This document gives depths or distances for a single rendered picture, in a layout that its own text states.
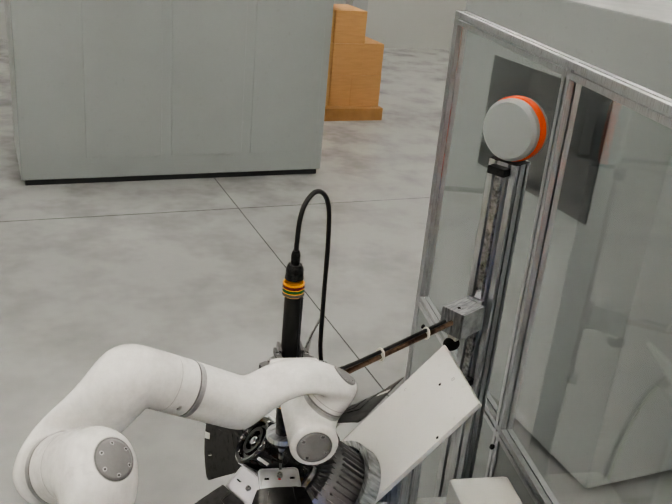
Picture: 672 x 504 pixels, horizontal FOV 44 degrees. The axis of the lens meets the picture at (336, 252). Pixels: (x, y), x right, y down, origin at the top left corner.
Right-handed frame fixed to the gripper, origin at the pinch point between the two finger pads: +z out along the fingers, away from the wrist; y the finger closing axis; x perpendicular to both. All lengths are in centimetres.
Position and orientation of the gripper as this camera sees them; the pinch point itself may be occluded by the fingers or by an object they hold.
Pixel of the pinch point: (289, 352)
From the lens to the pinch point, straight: 170.1
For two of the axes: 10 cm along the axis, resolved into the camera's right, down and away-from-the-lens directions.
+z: -1.8, -4.0, 9.0
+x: 0.9, -9.2, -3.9
